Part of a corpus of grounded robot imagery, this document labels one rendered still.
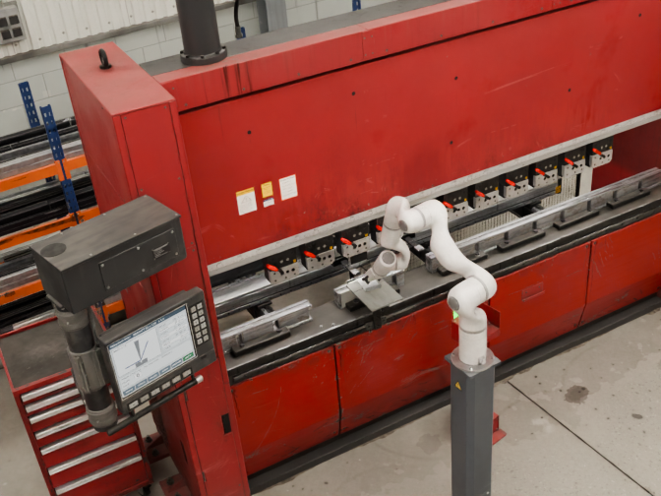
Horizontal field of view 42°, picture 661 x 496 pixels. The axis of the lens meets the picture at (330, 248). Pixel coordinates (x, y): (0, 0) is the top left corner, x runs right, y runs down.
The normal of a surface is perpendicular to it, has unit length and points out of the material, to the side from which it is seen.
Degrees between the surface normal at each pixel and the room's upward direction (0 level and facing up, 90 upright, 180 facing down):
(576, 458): 0
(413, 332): 90
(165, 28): 90
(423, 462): 0
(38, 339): 0
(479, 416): 90
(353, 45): 90
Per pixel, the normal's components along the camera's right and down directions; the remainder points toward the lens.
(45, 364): -0.08, -0.84
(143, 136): 0.47, 0.44
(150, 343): 0.67, 0.35
